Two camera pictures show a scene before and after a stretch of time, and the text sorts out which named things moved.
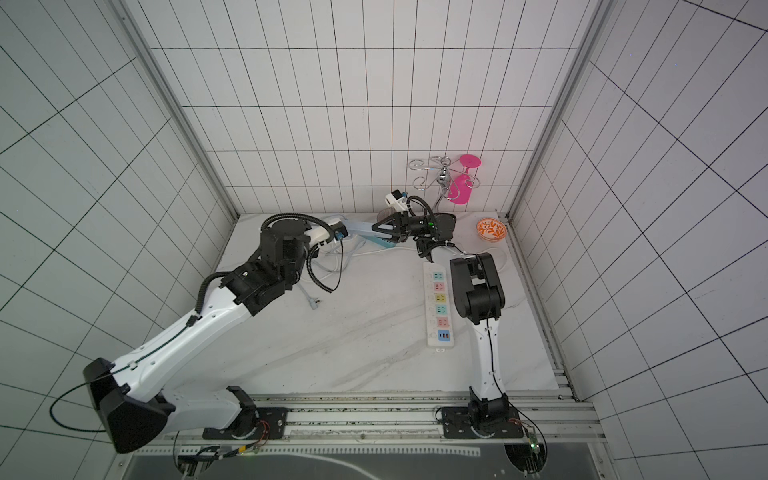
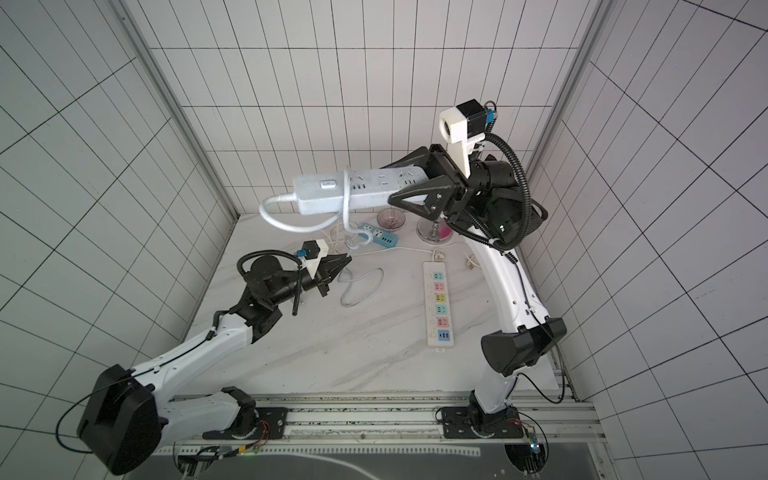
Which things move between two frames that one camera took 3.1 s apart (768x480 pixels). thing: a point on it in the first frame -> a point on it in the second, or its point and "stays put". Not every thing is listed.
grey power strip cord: (315, 302) -> (348, 228)
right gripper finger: (389, 224) -> (435, 161)
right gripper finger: (392, 238) -> (438, 192)
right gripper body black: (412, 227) -> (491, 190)
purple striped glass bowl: (386, 212) stays put
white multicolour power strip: (439, 325) stays put
